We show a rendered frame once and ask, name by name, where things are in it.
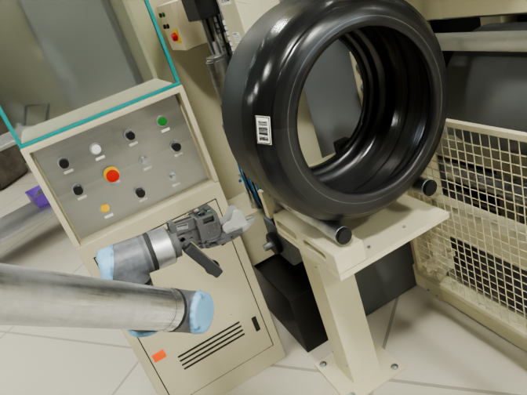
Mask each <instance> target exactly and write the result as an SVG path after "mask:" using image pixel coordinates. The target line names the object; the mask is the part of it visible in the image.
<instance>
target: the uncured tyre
mask: <svg viewBox="0 0 527 395"><path fill-rule="evenodd" d="M337 39H339V40H340V41H341V42H342V43H343V44H345V46H346V47H347V48H348V49H349V50H350V51H351V53H352V55H353V56H354V58H355V60H356V62H357V64H358V67H359V70H360V72H361V76H362V84H363V103H362V112H361V115H360V118H359V120H358V124H357V126H356V128H355V130H354V132H353V134H352V136H351V138H350V139H349V140H348V141H347V143H346V144H345V145H344V146H343V148H342V149H341V150H340V151H339V152H337V153H336V154H335V155H334V156H332V157H331V158H330V159H328V160H327V161H324V162H322V163H321V164H318V165H314V166H311V167H309V166H308V164H307V163H306V161H305V158H304V156H303V153H302V150H301V147H300V141H299V136H298V129H297V115H298V107H299V102H300V96H301V93H302V90H303V86H304V83H305V81H306V79H307V76H308V75H309V73H310V71H311V68H312V67H313V66H314V64H315V62H316V61H317V59H318V58H319V57H320V55H321V54H322V53H323V52H324V51H325V50H326V49H327V48H328V47H329V46H330V45H331V44H332V43H334V42H335V40H337ZM448 104H449V84H448V77H447V72H446V67H445V60H444V56H443V54H442V49H441V47H440V45H439V42H438V40H437V38H436V36H435V34H434V32H433V30H432V28H431V26H430V25H429V23H428V22H427V21H426V20H425V19H424V17H423V16H422V15H421V14H420V13H419V12H418V11H417V10H416V9H415V8H414V7H413V6H412V5H410V4H409V3H408V2H407V1H405V0H285V1H283V2H280V3H278V4H277V5H275V6H274V7H272V8H271V9H269V10H268V11H267V12H265V14H263V15H262V16H261V17H260V18H259V19H258V20H257V21H256V22H255V23H254V24H253V25H252V26H251V28H250V29H248V31H247V32H246V33H245V35H244V36H243V38H242V40H241V41H240V42H239V43H238V46H237V47H236V49H235V51H234V53H233V55H232V57H231V60H230V63H229V65H228V67H227V72H226V74H225V78H224V86H223V92H222V104H221V107H222V119H223V124H224V131H225V135H226V137H227V141H228V144H229V147H230V149H231V152H232V154H233V155H234V158H235V160H236V162H237V163H238V165H239V166H240V168H241V169H242V171H243V172H244V173H245V174H246V175H247V177H248V178H249V179H250V180H251V181H252V182H253V183H254V184H256V185H257V186H258V187H259V188H260V189H261V190H263V191H265V192H266V193H268V194H269V195H271V196H272V197H274V198H276V199H278V200H279V201H280V202H282V203H284V204H285V205H287V206H289V207H290V208H292V209H293V210H295V211H297V212H299V213H301V214H303V215H306V216H309V217H314V218H318V219H323V220H331V221H349V220H354V219H360V218H364V217H366V216H370V215H372V214H374V213H377V212H379V211H381V210H382V209H384V208H386V207H387V206H389V205H391V204H392V203H394V202H395V201H397V200H398V199H399V198H400V197H401V196H402V195H403V194H404V193H405V192H406V191H407V190H408V189H409V188H410V187H411V186H412V185H413V184H414V183H415V182H416V181H417V179H418V178H419V177H420V176H421V174H422V173H423V171H424V170H425V168H426V167H427V166H428V164H429V163H430V161H431V159H432V158H433V156H434V153H435V151H436V149H437V147H438V144H439V142H440V139H441V137H442V133H443V130H444V127H445V121H446V116H447V111H448ZM256 116H265V117H270V121H271V144H272V145H269V144H262V143H257V134H256Z"/></svg>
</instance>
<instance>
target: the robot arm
mask: <svg viewBox="0 0 527 395"><path fill-rule="evenodd" d="M187 212H188V215H189V216H188V215H187V217H186V216H185V217H184V218H182V219H178V220H176V221H172V220H168V221H165V222H166V225H167V228H168V229H166V228H164V227H163V226H162V227H159V228H157V229H154V230H151V231H148V232H146V233H144V234H140V235H137V236H135V237H131V238H129V239H126V240H124V241H120V242H118V243H115V244H110V245H109V246H107V247H105V248H102V249H100V250H98V251H97V253H96V260H97V263H98V267H99V269H100V275H101V278H98V277H88V276H83V275H77V274H68V273H62V272H56V271H51V270H41V269H36V268H30V267H25V266H15V265H9V264H4V263H0V325H15V326H37V327H60V328H103V329H126V331H127V332H128V333H129V334H130V335H131V336H134V337H138V338H142V337H144V336H145V337H148V336H150V335H153V334H155V333H157V332H159V331H160V332H183V333H191V334H193V335H197V334H203V333H205V332H206V331H207V330H208V329H209V327H210V325H211V324H212V321H213V314H214V305H213V299H212V297H211V295H210V294H209V293H208V292H204V291H201V290H197V291H192V290H184V289H179V288H162V287H156V286H154V285H153V283H152V280H151V275H150V273H152V272H155V271H156V270H160V269H162V268H164V267H167V266H170V265H172V264H174V263H176V262H177V258H179V257H181V256H183V252H182V250H183V251H184V252H185V253H186V254H187V255H188V256H190V257H191V258H192V259H193V260H194V261H195V262H196V263H198V264H199V265H200V266H202V267H203V268H204V269H205V272H206V273H207V274H210V275H213V276H214V277H215V278H218V277H219V276H220V275H221V274H222V273H223V270H222V269H221V268H220V264H219V263H218V262H217V261H216V260H214V259H210V258H209V257H208V256H207V255H206V254H205V253H204V252H202V251H201V250H200V249H204V248H213V247H216V246H219V245H221V244H225V243H228V242H229V241H233V240H234V239H235V238H237V237H239V236H240V235H242V234H243V233H244V232H245V231H246V230H248V228H249V227H250V226H251V225H252V224H253V223H254V222H255V221H256V217H255V216H249V217H244V215H243V214H242V211H241V210H240V209H237V208H236V206H235V205H230V206H228V207H227V212H226V215H225V216H223V217H220V218H219V217H218V214H217V212H216V211H215V210H214V209H213V208H211V207H210V206H209V205H208V204H206V205H202V206H199V207H197V208H193V209H191V210H188V211H187ZM187 212H186V213H185V215H186V214H187ZM191 241H192V242H193V243H194V245H193V244H192V243H191ZM195 245H197V246H198V247H199V248H200V249H199V248H197V247H196V246H195Z"/></svg>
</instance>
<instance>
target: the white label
mask: <svg viewBox="0 0 527 395"><path fill-rule="evenodd" d="M256 134H257V143H262V144H269V145H272V144H271V121H270V117H265V116H256Z"/></svg>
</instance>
